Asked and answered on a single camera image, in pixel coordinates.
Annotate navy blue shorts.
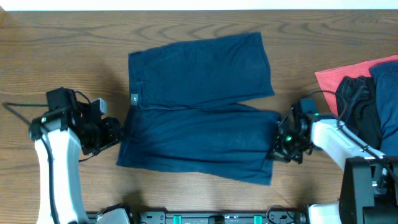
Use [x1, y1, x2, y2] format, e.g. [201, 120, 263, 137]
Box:
[117, 32, 280, 185]

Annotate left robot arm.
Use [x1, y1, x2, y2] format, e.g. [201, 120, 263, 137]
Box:
[29, 87, 131, 224]

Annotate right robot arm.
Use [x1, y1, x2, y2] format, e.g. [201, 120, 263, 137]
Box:
[268, 98, 397, 223]

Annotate red cloth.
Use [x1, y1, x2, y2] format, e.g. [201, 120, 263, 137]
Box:
[315, 55, 397, 115]

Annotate black patterned garment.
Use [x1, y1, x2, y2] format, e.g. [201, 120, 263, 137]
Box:
[336, 77, 382, 149]

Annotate blue garment in pile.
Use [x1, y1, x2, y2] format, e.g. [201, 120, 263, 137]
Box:
[369, 61, 397, 156]

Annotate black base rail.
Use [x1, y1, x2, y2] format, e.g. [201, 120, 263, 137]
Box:
[86, 203, 312, 224]

